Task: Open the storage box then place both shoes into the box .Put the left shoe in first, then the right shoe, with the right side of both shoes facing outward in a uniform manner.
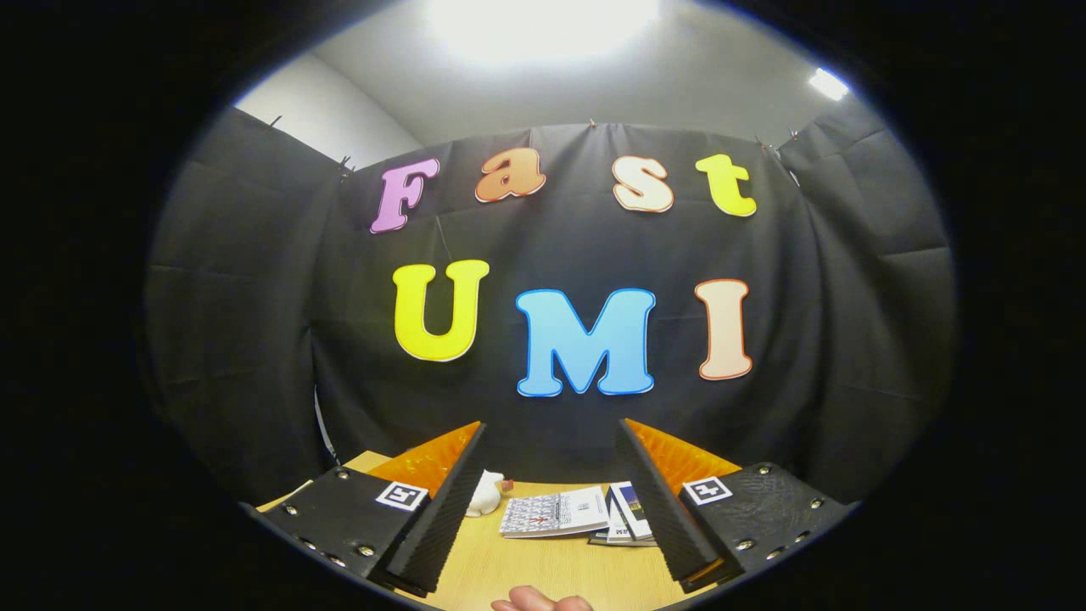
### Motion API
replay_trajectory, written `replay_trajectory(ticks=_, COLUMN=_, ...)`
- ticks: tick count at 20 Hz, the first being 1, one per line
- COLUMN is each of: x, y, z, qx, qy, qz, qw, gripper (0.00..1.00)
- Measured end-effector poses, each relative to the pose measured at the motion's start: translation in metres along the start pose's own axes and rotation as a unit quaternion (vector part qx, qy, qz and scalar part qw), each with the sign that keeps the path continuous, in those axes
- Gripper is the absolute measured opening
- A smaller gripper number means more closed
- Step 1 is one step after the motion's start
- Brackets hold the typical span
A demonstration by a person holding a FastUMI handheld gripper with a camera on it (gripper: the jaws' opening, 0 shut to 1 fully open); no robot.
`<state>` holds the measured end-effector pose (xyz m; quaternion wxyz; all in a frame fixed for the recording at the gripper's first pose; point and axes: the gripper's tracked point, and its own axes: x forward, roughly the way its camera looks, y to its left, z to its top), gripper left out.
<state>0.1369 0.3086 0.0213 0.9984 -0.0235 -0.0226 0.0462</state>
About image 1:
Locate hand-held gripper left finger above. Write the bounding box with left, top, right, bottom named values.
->
left=253, top=421, right=489, bottom=597

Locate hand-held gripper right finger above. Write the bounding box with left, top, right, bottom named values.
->
left=615, top=418, right=854, bottom=594

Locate white plush toy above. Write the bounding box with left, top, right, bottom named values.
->
left=465, top=469, right=515, bottom=519

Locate white black lettered book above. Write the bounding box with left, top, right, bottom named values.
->
left=603, top=496, right=634, bottom=544

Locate dark cover book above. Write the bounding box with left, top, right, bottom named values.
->
left=589, top=528, right=659, bottom=547

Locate white patterned cover book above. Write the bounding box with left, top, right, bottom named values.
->
left=499, top=486, right=611, bottom=540

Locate small rectangular ceiling light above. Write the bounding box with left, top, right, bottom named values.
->
left=808, top=66, right=851, bottom=101

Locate large bright ceiling light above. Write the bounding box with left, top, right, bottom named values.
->
left=424, top=0, right=663, bottom=65

